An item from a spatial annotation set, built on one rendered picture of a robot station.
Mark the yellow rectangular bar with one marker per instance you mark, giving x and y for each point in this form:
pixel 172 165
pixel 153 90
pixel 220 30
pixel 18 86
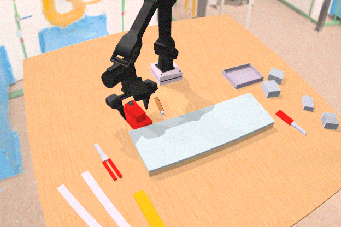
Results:
pixel 147 209

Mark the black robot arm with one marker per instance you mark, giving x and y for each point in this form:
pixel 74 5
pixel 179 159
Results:
pixel 130 46

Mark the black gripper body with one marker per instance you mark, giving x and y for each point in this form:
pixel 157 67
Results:
pixel 114 101

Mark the white flat strip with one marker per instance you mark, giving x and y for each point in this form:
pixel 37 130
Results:
pixel 89 220
pixel 104 200

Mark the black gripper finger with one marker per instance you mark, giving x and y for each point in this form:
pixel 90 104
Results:
pixel 146 101
pixel 121 111

